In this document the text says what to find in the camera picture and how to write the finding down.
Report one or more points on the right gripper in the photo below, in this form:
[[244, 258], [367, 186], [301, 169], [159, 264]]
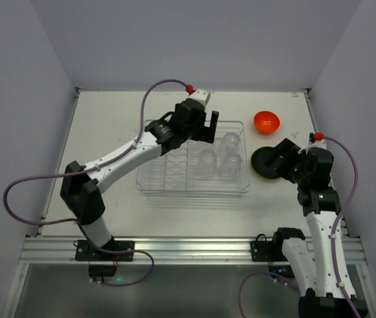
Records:
[[282, 156]]

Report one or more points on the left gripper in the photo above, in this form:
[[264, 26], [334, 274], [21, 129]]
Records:
[[204, 129]]

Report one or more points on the black plate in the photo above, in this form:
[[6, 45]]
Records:
[[273, 172]]

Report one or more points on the clear glass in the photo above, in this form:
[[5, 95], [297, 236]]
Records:
[[230, 142], [231, 165], [206, 164]]

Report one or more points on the orange bowl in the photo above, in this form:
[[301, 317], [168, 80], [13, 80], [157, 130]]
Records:
[[266, 122]]

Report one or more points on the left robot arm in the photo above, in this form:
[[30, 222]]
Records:
[[83, 185]]

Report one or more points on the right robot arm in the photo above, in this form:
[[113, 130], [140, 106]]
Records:
[[323, 279]]

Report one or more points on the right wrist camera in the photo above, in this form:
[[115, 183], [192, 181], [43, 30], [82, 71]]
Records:
[[316, 140]]

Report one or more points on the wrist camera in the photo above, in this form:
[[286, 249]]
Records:
[[201, 95], [316, 140]]

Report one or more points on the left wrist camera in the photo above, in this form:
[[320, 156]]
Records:
[[201, 95]]

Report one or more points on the white wire dish rack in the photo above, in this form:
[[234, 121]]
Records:
[[175, 172]]

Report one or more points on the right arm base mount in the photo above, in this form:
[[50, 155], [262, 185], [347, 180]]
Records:
[[263, 249]]

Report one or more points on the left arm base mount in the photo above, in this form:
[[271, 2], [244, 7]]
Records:
[[86, 253]]

